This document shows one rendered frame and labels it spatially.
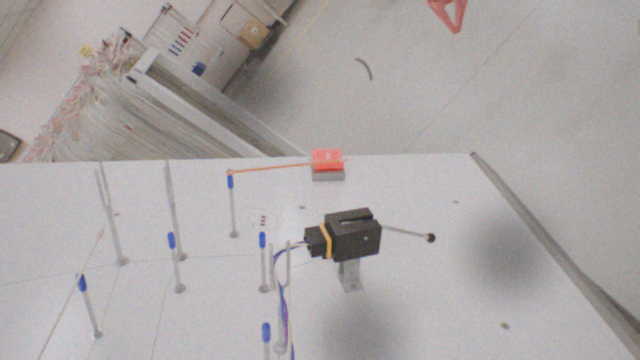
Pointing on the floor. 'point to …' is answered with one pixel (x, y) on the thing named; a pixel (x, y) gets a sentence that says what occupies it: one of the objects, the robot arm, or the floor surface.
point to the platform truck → (263, 41)
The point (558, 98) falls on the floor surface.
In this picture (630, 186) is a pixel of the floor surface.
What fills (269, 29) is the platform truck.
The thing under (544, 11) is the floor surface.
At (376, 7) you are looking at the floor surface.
